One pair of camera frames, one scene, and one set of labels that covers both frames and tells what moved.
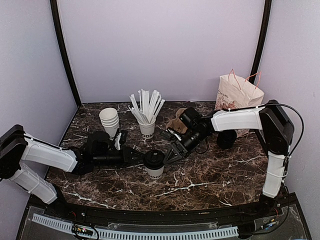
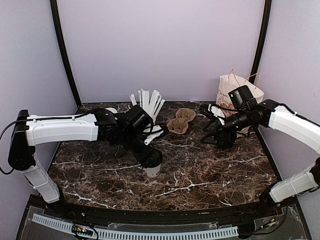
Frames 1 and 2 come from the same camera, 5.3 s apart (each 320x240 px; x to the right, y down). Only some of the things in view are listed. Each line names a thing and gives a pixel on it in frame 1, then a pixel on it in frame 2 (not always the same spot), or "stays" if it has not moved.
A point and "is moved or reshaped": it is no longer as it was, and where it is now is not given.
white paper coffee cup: [155, 174] is moved or reshaped
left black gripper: [127, 157] to [149, 161]
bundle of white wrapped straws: [146, 112] stays
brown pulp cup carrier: [176, 124] stays
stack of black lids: [226, 138] stays
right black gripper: [176, 150] to [218, 127]
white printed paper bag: [236, 93] is moved or reshaped
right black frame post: [261, 49] stays
